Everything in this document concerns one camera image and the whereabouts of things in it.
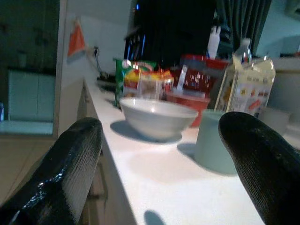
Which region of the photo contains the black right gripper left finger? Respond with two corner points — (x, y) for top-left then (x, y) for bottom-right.
(0, 117), (104, 225)

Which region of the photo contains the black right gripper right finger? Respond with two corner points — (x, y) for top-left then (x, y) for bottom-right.
(217, 112), (300, 225)

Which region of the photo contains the white ribbed bowl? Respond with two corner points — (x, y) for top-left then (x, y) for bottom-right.
(119, 97), (199, 142)

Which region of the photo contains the white kitchen counter cabinet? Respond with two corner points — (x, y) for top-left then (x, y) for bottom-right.
(77, 77), (139, 225)

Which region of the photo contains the pale green mug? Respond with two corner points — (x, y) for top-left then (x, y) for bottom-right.
(195, 108), (238, 176)

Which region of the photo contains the cream printed food bag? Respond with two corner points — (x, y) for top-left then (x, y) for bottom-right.
(213, 53), (277, 118)

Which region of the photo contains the sliding glass door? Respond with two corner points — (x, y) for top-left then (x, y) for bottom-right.
(8, 67), (56, 122)

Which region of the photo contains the red instant noodle bowl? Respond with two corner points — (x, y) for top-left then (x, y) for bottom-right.
(165, 90), (211, 128)

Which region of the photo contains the steel kitchen sink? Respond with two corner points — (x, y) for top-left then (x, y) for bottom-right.
(96, 72), (118, 91)

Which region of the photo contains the dark red food bag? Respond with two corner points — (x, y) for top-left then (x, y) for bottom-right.
(179, 53), (230, 97)

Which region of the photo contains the green snack bag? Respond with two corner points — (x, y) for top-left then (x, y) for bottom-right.
(113, 57), (158, 109)

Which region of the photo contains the clear plastic water bottle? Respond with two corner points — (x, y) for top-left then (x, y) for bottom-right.
(233, 38), (253, 65)

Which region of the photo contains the yellow instant noodle pack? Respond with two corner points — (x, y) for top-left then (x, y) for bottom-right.
(123, 67), (174, 100)

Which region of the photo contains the white plastic bottle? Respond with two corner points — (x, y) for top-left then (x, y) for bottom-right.
(207, 25), (223, 60)

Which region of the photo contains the orange and grey cloth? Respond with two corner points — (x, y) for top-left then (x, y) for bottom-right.
(66, 19), (88, 64)

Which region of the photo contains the dark curtain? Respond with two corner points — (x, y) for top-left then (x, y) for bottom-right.
(215, 0), (274, 58)

